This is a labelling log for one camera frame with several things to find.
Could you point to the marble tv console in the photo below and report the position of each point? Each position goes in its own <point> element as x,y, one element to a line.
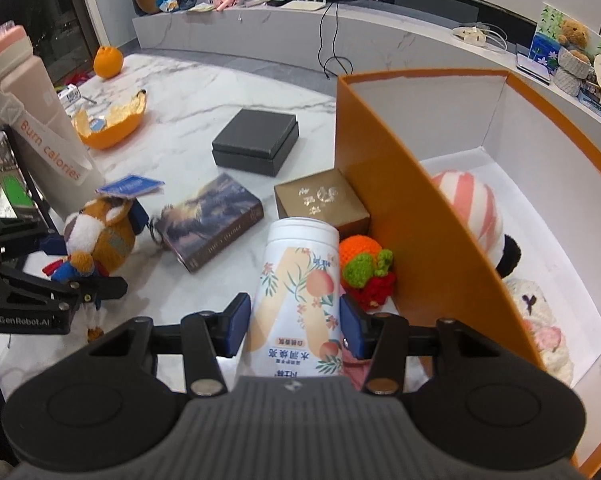
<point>405,40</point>

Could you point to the white power strip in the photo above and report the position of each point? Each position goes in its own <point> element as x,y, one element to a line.
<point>468,35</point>

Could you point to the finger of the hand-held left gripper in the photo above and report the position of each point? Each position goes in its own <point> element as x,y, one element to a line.
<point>90,287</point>
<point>10,232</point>

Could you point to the black pompom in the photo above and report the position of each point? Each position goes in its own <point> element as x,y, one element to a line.
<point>509,255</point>

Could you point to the brown plush horse toy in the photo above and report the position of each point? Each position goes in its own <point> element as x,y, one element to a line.
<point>105,240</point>

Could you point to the white peach print canister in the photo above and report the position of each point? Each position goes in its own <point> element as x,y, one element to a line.
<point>290,280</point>

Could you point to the gold gift box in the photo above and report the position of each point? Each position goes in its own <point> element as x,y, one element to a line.
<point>320,200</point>

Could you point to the grey knitted basket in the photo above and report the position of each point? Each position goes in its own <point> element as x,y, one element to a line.
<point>566,85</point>
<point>576,62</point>

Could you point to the crochet orange fruit toy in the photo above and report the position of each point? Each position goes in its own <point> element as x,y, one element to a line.
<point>363,255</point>

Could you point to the cream knitted plush toy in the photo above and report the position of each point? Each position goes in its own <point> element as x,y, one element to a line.
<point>535,310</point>

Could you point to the blue tissue box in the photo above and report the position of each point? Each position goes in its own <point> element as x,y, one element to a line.
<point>541,52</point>

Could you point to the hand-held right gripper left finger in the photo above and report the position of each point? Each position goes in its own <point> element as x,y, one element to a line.
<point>238,327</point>

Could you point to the dark landscape print book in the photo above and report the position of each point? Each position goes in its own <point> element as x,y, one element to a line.
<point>210,220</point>

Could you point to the orange storage box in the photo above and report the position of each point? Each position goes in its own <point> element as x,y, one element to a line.
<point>380,160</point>

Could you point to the pink striped plush ball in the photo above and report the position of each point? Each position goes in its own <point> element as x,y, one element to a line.
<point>473,210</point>

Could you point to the black square box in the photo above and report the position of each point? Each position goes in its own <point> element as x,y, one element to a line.
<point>255,135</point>

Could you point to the floral picture card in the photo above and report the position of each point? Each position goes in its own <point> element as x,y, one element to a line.
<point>547,22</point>

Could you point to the brown teddy bear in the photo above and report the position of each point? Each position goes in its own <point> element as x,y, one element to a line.
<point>574,32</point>

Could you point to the orange citrus fruit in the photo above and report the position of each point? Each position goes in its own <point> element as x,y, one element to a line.
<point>108,62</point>

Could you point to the small blue white carton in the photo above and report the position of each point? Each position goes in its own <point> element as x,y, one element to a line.
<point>69,95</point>

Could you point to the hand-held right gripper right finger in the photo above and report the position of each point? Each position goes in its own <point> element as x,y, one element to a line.
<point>353,327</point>

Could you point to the blue snack packet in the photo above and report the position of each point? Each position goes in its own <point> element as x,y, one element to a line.
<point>168,2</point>

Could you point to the orange pomelo peel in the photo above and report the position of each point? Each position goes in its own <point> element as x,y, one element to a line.
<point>115,132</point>

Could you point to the pink toy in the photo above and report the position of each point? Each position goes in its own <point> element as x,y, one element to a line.
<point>225,0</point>

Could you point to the blue white packet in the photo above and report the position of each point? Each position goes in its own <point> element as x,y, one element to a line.
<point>98,124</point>

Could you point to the pink water bottle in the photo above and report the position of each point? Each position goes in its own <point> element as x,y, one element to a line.
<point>35,125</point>

